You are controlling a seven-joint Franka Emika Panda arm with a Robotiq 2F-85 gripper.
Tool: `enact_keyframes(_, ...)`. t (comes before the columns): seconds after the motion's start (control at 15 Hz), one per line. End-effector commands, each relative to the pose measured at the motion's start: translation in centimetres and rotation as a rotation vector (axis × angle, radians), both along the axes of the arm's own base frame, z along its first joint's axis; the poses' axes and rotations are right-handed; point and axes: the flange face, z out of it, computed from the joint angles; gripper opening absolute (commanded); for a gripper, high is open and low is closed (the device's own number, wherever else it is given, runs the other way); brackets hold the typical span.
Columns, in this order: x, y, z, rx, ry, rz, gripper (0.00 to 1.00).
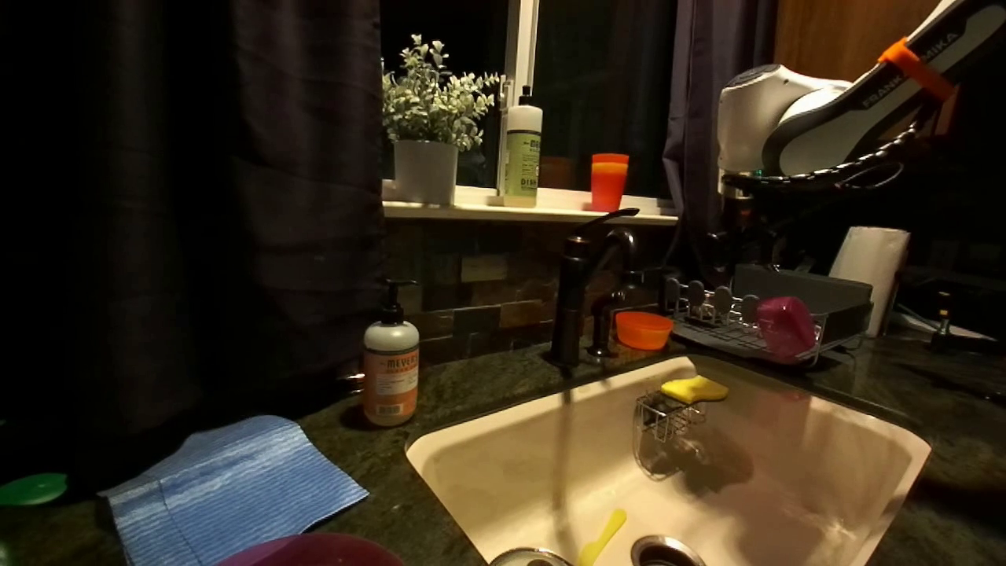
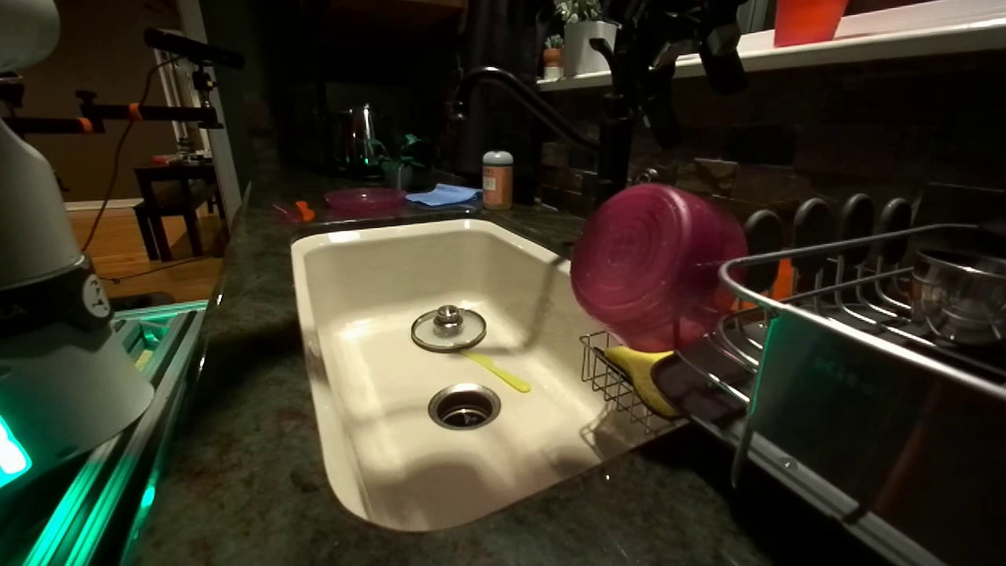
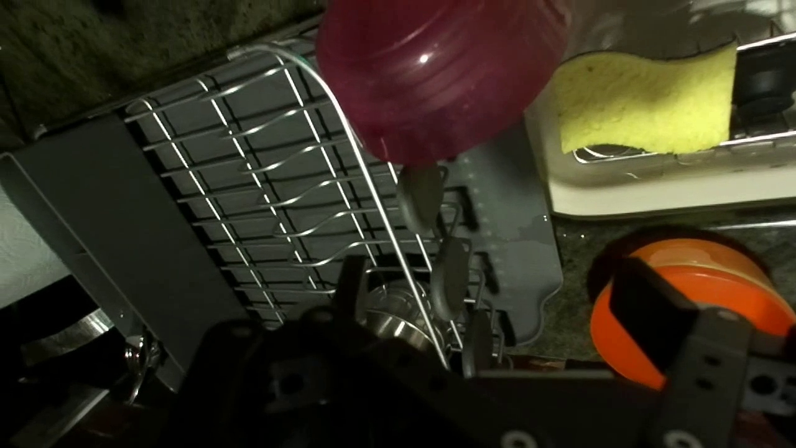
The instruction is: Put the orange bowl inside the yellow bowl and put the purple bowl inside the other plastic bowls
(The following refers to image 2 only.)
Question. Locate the orange cup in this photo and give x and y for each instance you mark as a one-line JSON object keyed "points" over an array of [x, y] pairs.
{"points": [[809, 20]]}

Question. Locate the soap bottle with orange label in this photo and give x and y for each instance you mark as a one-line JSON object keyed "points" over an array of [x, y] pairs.
{"points": [[496, 181]]}

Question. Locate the small orange object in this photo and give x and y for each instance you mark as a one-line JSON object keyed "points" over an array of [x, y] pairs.
{"points": [[304, 213]]}

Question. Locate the dark wooden stool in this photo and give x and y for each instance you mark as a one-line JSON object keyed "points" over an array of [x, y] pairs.
{"points": [[174, 189]]}

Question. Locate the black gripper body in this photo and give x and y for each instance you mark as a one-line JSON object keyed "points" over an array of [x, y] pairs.
{"points": [[680, 26]]}

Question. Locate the glass lid with knob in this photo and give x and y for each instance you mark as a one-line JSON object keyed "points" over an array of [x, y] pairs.
{"points": [[448, 330]]}

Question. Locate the metal sink drain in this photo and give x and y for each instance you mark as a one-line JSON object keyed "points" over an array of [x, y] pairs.
{"points": [[464, 407]]}

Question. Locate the yellow plastic utensil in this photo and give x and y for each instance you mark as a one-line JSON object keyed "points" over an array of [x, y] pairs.
{"points": [[500, 377]]}

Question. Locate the plant in white pot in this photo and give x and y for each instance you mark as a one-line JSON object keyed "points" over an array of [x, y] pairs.
{"points": [[585, 47]]}

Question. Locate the blue cloth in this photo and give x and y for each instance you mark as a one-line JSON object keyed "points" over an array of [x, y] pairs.
{"points": [[440, 196]]}

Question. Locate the black kitchen faucet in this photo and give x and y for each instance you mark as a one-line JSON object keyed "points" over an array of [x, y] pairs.
{"points": [[616, 145]]}

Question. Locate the yellow sponge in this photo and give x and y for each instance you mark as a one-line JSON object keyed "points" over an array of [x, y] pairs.
{"points": [[643, 377]]}

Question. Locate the white kitchen sink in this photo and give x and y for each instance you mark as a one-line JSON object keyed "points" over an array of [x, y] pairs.
{"points": [[379, 450]]}

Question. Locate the black tripod stand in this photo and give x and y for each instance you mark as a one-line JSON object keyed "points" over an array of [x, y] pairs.
{"points": [[157, 113]]}

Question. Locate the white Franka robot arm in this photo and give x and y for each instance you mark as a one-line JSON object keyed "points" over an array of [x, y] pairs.
{"points": [[41, 398]]}

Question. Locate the glass vase with greenery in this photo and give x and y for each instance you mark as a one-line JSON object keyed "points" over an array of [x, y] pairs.
{"points": [[379, 153]]}

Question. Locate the purple plastic bowl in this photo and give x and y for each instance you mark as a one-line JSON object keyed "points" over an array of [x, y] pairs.
{"points": [[656, 270]]}

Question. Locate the pink plastic plate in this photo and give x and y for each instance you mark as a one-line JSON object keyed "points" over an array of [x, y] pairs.
{"points": [[362, 202]]}

